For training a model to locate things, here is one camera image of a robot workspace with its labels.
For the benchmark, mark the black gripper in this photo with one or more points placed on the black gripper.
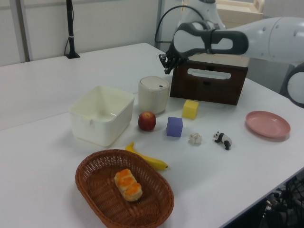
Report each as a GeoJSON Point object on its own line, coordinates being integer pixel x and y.
{"type": "Point", "coordinates": [177, 57]}

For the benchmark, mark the cream mini trash can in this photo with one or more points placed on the cream mini trash can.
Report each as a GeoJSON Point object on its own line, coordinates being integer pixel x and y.
{"type": "Point", "coordinates": [153, 95]}

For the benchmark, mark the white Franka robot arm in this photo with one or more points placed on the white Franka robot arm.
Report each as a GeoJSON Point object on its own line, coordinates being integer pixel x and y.
{"type": "Point", "coordinates": [266, 40]}

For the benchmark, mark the dark brown wooden box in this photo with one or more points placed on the dark brown wooden box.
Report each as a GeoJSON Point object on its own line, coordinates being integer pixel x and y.
{"type": "Point", "coordinates": [209, 90]}

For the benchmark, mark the yellow foam cube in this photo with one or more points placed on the yellow foam cube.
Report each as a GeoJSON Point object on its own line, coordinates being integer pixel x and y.
{"type": "Point", "coordinates": [190, 109]}

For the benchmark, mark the red apple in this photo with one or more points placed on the red apple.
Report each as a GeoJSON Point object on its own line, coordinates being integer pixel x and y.
{"type": "Point", "coordinates": [147, 121]}

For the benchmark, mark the purple foam cube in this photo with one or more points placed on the purple foam cube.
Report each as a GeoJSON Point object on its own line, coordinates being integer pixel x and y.
{"type": "Point", "coordinates": [174, 127]}

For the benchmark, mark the crumpled white paper ball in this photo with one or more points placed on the crumpled white paper ball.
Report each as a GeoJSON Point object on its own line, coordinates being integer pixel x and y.
{"type": "Point", "coordinates": [195, 138]}

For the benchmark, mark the white square plastic bin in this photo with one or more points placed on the white square plastic bin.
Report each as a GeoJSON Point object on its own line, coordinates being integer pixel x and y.
{"type": "Point", "coordinates": [101, 116]}

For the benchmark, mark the panda toy figure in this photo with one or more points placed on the panda toy figure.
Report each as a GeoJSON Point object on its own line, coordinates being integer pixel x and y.
{"type": "Point", "coordinates": [223, 139]}

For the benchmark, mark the yellow banana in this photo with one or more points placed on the yellow banana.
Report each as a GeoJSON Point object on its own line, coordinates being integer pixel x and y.
{"type": "Point", "coordinates": [152, 160]}

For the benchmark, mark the black pole stand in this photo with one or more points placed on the black pole stand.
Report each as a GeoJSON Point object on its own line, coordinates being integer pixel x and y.
{"type": "Point", "coordinates": [70, 28]}

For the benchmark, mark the pink plastic plate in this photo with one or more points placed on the pink plastic plate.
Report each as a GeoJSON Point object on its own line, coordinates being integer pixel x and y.
{"type": "Point", "coordinates": [267, 123]}

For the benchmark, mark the bread with orange topping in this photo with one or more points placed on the bread with orange topping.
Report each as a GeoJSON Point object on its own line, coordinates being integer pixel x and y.
{"type": "Point", "coordinates": [128, 185]}

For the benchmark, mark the brown wicker basket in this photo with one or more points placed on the brown wicker basket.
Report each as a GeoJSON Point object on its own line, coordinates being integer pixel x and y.
{"type": "Point", "coordinates": [142, 209]}

